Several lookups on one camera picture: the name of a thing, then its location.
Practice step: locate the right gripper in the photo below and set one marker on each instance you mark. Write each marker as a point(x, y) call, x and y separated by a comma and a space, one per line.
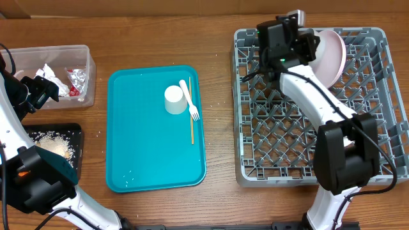
point(308, 40)

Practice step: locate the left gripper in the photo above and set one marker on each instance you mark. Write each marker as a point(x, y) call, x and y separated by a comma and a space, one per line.
point(42, 89)

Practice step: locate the white napkin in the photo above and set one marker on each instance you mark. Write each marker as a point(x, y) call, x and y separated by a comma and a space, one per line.
point(47, 73)

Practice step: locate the red sauce packet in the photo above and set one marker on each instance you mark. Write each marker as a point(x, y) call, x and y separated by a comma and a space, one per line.
point(74, 91)

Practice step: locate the white round plate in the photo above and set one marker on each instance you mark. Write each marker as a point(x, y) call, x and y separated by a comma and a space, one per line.
point(332, 65)

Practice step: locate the aluminium foil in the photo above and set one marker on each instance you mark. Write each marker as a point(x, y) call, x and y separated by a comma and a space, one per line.
point(77, 78)

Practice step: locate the orange carrot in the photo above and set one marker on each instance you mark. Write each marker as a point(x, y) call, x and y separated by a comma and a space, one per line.
point(21, 174)

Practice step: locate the grey bowl with rice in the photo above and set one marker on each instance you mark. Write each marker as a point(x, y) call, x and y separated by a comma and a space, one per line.
point(319, 50)

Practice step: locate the white bowl with peanuts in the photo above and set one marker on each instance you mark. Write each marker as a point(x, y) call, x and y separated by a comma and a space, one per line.
point(347, 143)

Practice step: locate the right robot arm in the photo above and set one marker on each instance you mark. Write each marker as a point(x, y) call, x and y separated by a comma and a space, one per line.
point(341, 172)

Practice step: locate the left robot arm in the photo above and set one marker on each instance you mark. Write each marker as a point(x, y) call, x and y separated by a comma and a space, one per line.
point(34, 179)

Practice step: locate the food waste pile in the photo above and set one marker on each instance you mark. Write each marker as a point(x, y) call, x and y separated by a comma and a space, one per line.
point(55, 142)

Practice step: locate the grey dishwasher rack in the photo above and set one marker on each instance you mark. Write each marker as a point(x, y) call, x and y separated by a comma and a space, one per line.
point(274, 141)

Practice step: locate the clear plastic bin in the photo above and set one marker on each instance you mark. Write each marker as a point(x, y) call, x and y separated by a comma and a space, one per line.
point(61, 59)

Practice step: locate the black plastic bin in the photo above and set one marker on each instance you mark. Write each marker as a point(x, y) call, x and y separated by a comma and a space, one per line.
point(73, 131)

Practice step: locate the wooden chopstick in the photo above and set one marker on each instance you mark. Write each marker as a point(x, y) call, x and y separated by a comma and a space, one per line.
point(191, 119)

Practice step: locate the white plastic fork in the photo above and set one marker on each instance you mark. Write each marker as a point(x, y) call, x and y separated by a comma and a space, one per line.
point(192, 108)

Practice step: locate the white paper cup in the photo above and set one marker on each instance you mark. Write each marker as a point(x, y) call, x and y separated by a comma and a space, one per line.
point(175, 101)

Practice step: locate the teal plastic tray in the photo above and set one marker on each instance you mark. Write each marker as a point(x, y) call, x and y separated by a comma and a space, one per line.
point(148, 148)

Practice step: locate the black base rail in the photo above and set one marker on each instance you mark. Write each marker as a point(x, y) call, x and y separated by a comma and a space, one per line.
point(273, 226)

